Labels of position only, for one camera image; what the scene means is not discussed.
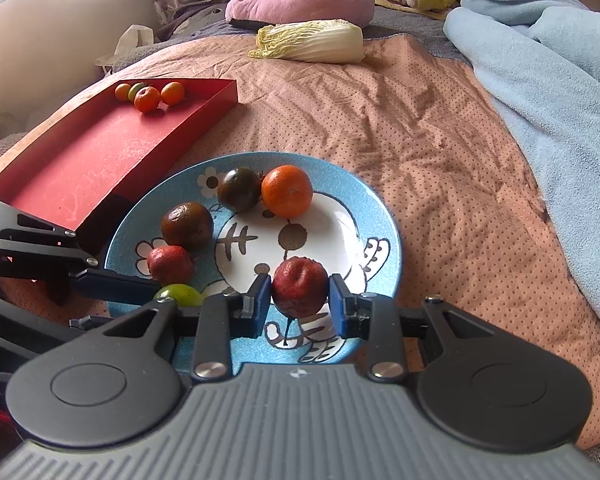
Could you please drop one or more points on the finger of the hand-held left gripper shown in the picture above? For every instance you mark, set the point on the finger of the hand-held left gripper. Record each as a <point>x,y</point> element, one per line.
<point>10,330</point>
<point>115,284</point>

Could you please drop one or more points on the napa cabbage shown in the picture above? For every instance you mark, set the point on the napa cabbage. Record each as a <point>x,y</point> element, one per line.
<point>320,42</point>

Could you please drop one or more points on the red plum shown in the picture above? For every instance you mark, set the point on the red plum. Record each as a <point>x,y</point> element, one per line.
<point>299,287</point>
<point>170,264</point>

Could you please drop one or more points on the blue cartoon plate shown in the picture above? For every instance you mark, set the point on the blue cartoon plate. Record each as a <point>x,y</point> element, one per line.
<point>340,240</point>

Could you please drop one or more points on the large orange tangerine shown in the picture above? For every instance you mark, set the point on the large orange tangerine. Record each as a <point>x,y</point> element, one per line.
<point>287,191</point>

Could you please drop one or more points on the red tray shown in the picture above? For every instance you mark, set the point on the red tray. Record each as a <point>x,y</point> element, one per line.
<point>105,150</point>

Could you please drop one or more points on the dark brown tomato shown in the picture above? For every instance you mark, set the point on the dark brown tomato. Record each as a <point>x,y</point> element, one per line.
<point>187,225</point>

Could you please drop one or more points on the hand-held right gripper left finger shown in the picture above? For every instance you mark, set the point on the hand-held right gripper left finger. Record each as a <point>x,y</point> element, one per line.
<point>262,305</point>

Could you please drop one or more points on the dark green tomato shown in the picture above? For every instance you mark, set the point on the dark green tomato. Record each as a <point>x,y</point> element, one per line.
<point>239,189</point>

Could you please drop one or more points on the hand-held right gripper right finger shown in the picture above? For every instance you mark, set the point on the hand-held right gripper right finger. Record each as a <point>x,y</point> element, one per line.
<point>337,305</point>

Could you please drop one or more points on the white bag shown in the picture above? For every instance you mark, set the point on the white bag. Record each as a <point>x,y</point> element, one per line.
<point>130,42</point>

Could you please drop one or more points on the light blue fleece blanket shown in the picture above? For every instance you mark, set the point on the light blue fleece blanket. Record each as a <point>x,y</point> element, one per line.
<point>555,110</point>

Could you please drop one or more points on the yellow-green lime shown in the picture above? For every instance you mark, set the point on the yellow-green lime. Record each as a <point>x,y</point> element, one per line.
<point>181,293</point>

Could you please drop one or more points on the grey plush toy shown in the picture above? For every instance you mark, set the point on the grey plush toy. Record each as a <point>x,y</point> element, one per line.
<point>195,17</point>

